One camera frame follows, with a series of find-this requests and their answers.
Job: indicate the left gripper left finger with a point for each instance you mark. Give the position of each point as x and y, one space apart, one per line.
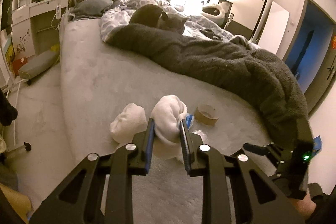
99 188

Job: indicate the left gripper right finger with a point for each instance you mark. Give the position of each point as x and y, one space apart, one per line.
235 189

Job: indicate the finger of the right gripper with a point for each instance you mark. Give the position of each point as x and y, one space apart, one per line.
261 151
283 147

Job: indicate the brown cardboard tape roll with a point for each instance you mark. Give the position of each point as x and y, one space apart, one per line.
206 114

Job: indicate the blue white tissue pack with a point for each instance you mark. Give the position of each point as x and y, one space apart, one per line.
189 120

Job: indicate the white towel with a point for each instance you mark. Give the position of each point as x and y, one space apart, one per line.
167 115
129 122

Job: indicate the person's right hand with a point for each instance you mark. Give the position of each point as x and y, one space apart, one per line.
305 207

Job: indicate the dark grey fluffy blanket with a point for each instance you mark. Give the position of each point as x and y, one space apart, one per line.
257 76

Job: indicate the hanging black garment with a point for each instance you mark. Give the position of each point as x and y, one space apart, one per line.
8 113

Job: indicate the black object on duvet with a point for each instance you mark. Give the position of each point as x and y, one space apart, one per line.
210 34

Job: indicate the white clothes rack base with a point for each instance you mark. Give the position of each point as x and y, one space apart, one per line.
16 146

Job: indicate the grey padded stool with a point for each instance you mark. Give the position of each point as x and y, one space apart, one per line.
38 65

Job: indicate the white cat bed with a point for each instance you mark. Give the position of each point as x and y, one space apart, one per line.
216 11

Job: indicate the red box on floor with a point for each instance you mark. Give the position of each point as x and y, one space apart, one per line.
17 64

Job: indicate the white dressing table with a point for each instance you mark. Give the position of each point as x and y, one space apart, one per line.
32 32

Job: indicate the grey cat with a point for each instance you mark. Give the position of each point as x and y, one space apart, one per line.
154 16

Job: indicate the patterned blue white duvet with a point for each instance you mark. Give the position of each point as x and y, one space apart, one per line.
195 24

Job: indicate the grey blue pillow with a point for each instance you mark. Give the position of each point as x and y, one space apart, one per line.
90 9

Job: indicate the white charger with cable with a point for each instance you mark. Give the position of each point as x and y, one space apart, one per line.
55 22

